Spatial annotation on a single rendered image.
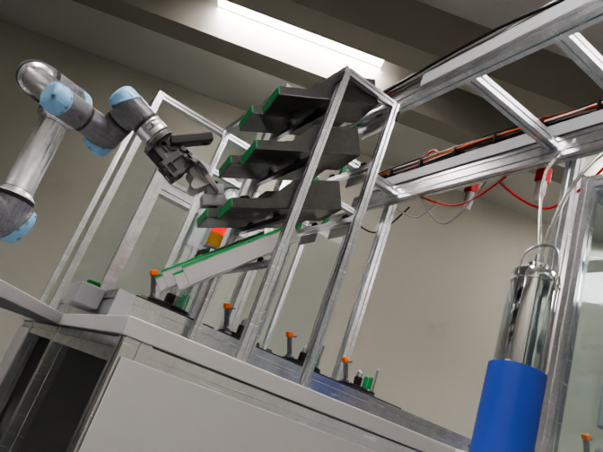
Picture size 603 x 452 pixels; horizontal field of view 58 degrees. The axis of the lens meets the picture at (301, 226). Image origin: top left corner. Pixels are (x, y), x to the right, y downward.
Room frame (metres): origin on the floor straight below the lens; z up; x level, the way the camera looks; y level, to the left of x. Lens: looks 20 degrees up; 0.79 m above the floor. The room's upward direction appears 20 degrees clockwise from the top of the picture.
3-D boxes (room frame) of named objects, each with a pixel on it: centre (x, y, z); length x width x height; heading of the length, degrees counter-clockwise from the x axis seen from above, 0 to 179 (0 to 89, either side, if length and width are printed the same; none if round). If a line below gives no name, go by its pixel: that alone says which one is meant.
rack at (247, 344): (1.37, 0.02, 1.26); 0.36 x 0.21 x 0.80; 26
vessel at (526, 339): (1.45, -0.69, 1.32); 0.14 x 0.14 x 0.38
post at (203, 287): (1.88, 0.24, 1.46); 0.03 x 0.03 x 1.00; 26
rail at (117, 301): (1.82, 0.55, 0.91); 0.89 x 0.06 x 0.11; 26
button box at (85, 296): (1.62, 0.52, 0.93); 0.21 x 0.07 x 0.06; 26
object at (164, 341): (1.83, -0.11, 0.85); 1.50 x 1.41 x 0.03; 26
